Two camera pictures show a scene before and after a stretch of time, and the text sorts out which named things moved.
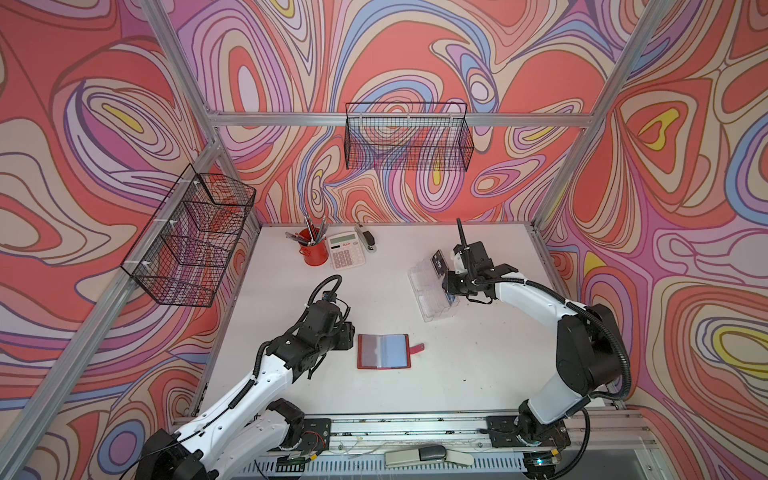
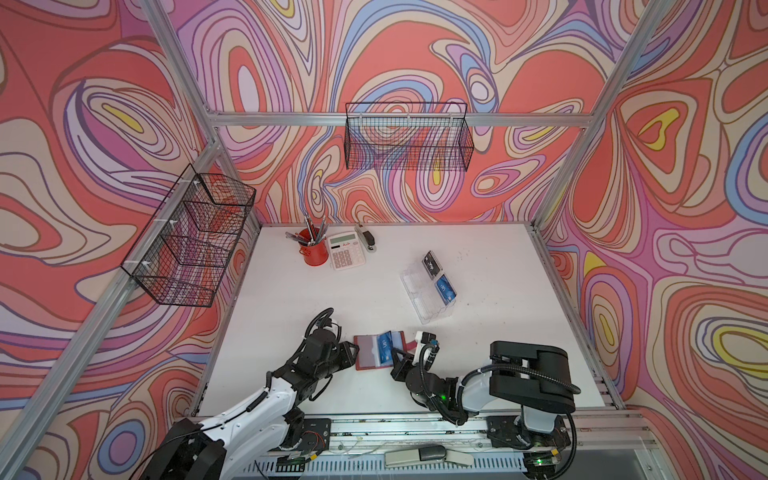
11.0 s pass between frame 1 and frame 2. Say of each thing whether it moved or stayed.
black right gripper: moved
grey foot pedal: stayed
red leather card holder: stayed
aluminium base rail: stayed
